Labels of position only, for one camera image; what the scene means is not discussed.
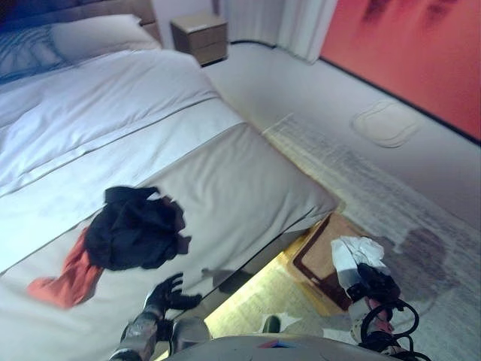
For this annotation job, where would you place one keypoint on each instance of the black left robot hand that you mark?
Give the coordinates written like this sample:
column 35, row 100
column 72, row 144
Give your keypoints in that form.
column 171, row 299

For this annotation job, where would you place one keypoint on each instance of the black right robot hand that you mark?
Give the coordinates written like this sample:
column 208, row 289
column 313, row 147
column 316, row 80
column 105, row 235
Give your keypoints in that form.
column 377, row 286

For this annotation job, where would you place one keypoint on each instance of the white garment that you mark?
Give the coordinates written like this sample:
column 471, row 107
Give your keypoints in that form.
column 357, row 252

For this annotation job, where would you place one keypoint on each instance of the black garment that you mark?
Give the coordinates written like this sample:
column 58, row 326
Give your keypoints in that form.
column 131, row 233

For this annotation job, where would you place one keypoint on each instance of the orange garment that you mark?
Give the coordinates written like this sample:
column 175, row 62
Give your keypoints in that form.
column 71, row 282

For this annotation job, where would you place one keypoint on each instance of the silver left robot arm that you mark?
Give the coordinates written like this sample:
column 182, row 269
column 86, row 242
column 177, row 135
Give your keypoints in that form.
column 139, row 334

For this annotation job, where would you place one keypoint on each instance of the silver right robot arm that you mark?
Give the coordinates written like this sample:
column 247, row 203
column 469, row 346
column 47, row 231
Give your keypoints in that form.
column 359, row 316

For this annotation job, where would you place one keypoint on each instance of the brown wicker basket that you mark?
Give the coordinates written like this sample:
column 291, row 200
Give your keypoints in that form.
column 323, row 259

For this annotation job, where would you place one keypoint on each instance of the large grey bed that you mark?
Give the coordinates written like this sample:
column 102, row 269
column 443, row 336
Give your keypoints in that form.
column 244, row 188

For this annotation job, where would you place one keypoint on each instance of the white textured bed sheet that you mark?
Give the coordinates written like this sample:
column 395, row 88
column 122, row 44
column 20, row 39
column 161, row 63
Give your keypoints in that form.
column 112, row 165

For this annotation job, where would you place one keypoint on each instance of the grey robot torso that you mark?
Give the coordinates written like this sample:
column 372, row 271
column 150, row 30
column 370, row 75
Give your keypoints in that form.
column 263, row 347

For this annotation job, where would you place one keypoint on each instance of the grey streaked rug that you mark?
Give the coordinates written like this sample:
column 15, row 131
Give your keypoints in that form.
column 376, row 176

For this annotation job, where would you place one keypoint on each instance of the white rounded floor pad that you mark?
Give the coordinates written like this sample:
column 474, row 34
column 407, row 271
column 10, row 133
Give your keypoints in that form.
column 387, row 124

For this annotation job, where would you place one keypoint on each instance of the white duvet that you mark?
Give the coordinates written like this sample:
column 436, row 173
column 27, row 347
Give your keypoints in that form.
column 112, row 97

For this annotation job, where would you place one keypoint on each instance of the brown wooden nightstand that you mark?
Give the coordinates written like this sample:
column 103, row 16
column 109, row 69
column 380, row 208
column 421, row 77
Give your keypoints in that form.
column 201, row 37

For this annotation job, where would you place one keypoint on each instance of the cream pillow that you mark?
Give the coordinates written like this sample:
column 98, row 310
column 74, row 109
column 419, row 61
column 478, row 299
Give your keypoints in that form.
column 101, row 35

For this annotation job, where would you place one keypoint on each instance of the white curtain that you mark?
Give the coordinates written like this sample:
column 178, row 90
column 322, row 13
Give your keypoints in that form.
column 285, row 26

